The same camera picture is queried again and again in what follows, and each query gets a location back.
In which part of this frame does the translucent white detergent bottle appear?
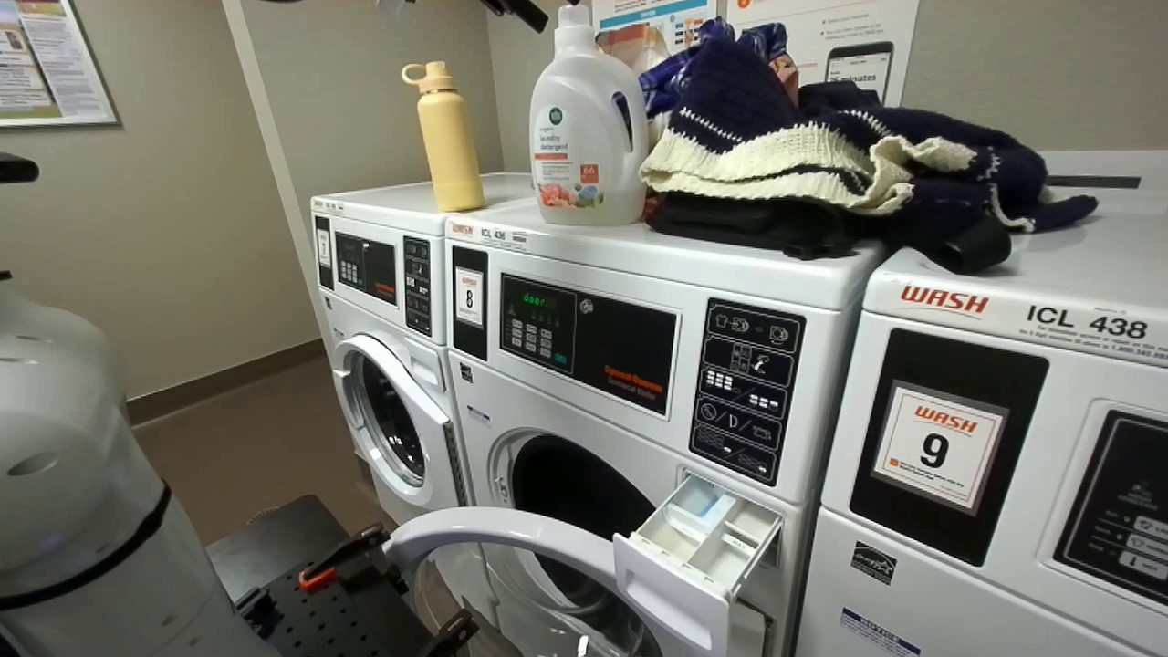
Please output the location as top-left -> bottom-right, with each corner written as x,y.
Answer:
525,0 -> 658,229

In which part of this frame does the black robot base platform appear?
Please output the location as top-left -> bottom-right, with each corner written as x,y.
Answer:
203,488 -> 484,657

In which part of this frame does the white washing machine number 8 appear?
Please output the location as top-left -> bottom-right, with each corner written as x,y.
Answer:
443,185 -> 893,657

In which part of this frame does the white washing machine unnumbered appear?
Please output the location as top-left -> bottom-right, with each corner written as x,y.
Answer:
306,167 -> 547,531

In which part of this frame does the white detergent drawer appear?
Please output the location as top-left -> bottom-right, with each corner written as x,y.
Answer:
608,470 -> 789,657

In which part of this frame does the white washing machine number 9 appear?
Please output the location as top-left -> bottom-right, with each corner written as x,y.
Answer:
791,145 -> 1168,657

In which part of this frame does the yellow insulated water bottle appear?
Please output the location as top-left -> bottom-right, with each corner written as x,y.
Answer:
398,59 -> 489,215

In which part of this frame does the blue plaid cloth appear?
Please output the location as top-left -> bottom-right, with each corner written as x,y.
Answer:
636,14 -> 805,121

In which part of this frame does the black folded garment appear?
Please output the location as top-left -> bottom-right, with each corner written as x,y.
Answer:
637,189 -> 860,262

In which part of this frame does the navy and cream knit sweater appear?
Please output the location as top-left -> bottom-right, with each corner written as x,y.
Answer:
637,49 -> 1103,277

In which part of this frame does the white closed washer door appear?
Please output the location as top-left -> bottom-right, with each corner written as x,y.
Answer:
328,334 -> 466,515

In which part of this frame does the white open washer door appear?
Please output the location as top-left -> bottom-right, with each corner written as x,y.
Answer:
379,504 -> 666,657

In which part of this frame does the orange and black clamp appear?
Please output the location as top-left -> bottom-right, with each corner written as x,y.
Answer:
289,521 -> 394,604

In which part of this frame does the black flat strip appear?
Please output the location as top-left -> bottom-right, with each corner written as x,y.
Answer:
1042,167 -> 1147,195

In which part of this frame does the colourful wall poster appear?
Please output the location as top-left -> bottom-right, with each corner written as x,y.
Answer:
589,0 -> 727,73

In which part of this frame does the white wall instruction sign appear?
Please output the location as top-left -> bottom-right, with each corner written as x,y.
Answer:
724,0 -> 923,110

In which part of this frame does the framed wall poster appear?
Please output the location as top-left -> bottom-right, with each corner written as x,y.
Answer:
0,0 -> 124,133

